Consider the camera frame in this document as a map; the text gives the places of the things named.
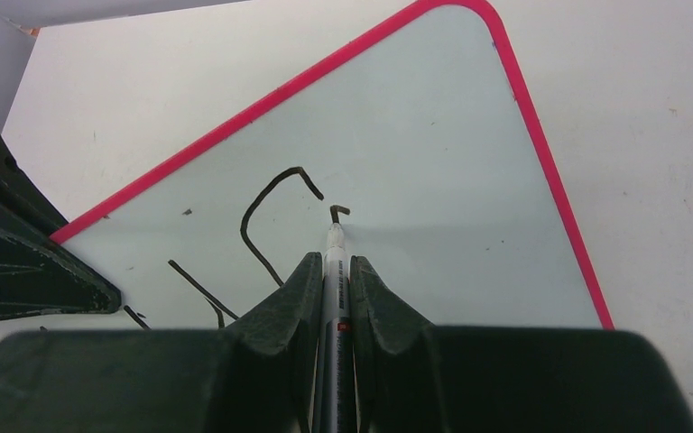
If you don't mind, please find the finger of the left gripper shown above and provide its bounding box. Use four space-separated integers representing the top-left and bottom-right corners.
0 227 122 321

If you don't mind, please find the black and white marker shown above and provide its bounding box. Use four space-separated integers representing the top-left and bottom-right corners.
311 223 357 432

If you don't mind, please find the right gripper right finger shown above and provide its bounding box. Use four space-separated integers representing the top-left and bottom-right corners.
350 256 693 432

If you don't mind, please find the red framed whiteboard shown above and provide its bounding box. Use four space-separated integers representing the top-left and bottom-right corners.
54 1 613 328

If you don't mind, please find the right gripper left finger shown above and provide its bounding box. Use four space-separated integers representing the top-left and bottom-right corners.
0 252 322 432

